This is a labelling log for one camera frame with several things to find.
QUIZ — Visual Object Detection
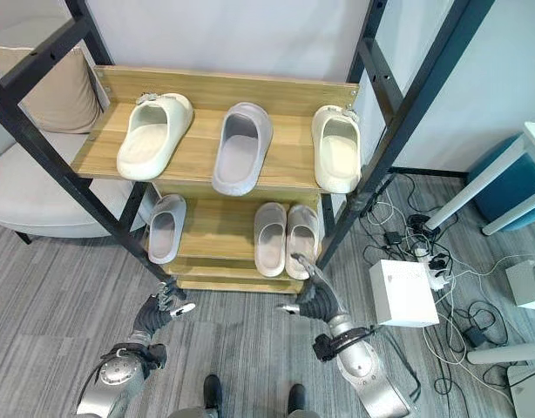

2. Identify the grey foam slipper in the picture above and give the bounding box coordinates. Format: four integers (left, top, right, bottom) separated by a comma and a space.
146, 193, 187, 266
211, 101, 274, 198
253, 202, 288, 279
284, 205, 320, 280

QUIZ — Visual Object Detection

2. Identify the white table leg bar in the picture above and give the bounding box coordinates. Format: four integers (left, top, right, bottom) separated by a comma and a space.
466, 340, 535, 366

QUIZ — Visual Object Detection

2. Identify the wooden shoe rack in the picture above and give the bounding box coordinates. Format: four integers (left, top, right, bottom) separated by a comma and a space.
71, 64, 361, 297

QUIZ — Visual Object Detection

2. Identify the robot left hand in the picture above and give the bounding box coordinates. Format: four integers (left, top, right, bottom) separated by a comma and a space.
132, 281, 196, 338

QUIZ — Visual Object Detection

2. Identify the white cube device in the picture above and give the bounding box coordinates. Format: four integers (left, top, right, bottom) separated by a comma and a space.
505, 260, 535, 308

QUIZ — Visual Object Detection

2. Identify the beige cushion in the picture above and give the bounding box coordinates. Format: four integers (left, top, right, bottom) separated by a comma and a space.
0, 44, 104, 135

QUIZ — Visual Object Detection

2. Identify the white cable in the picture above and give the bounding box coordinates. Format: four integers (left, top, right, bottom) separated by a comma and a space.
371, 173, 512, 384

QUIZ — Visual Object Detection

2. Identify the cream slipper with charm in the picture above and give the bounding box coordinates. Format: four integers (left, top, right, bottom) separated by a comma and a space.
310, 104, 362, 194
116, 91, 194, 182

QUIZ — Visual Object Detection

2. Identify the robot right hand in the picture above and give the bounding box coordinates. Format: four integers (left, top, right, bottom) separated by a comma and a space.
274, 253, 349, 327

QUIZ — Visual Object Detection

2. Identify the white power strip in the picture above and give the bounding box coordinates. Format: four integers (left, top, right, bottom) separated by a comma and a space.
413, 246, 455, 292

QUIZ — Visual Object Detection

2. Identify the black cable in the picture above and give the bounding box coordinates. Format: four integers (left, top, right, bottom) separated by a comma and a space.
362, 172, 451, 271

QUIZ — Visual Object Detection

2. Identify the white box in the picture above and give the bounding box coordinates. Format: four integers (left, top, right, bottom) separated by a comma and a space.
369, 259, 440, 327

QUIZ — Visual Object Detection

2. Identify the teal round stool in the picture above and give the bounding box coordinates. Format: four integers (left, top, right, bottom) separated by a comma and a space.
466, 132, 535, 233

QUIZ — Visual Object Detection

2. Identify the white table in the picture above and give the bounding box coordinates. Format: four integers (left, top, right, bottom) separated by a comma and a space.
424, 121, 535, 237

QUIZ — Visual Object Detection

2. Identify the grey flat device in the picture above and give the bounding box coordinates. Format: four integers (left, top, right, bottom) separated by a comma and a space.
505, 363, 535, 418

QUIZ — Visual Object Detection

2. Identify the light grey armchair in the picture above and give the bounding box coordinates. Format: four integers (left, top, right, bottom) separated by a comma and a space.
0, 17, 164, 245

